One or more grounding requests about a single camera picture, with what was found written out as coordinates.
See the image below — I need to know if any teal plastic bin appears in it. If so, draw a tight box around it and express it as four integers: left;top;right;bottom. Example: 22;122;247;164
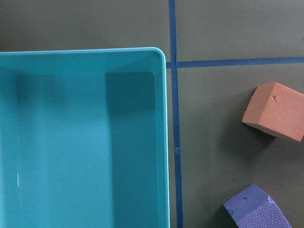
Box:
0;47;170;228

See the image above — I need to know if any orange foam block left side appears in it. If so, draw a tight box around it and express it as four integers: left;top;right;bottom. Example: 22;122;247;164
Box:
242;82;304;142

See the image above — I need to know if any purple foam block left side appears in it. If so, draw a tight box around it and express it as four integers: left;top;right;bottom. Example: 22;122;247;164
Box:
223;184;291;228

